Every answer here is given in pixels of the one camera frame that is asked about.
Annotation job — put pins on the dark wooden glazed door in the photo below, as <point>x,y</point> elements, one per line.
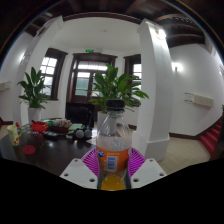
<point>83,80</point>

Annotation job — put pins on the paper notice on pillar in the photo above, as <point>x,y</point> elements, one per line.
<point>26,58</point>

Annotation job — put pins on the grey microphones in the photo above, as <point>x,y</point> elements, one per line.
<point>83,133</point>

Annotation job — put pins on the brown box with white packets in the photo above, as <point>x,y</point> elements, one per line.
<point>60,126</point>

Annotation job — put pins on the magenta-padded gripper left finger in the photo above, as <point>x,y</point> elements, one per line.
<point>78,171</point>

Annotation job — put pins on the dark framed window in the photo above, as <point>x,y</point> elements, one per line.
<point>136,71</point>
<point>48,70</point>

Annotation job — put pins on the black chair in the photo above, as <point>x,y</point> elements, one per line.
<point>78,113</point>

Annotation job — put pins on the green exit sign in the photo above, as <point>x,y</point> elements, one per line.
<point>89,50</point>

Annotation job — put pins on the black flat device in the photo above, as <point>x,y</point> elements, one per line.
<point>50,134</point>

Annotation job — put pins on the glowing wall lamp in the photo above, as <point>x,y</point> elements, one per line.
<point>177,66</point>

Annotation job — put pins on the flat round red coaster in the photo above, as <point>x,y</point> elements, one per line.
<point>29,149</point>

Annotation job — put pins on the potted plant in white pot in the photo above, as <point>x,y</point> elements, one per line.
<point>33,95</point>
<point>115,86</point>

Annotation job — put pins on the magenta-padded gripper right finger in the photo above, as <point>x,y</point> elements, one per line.
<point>148,171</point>

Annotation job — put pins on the green pad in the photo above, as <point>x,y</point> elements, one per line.
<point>75,127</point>

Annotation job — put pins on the orange drink plastic bottle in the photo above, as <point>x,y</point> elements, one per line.
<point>113,156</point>

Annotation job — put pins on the red carpeted stairs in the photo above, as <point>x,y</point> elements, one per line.
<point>213,136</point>

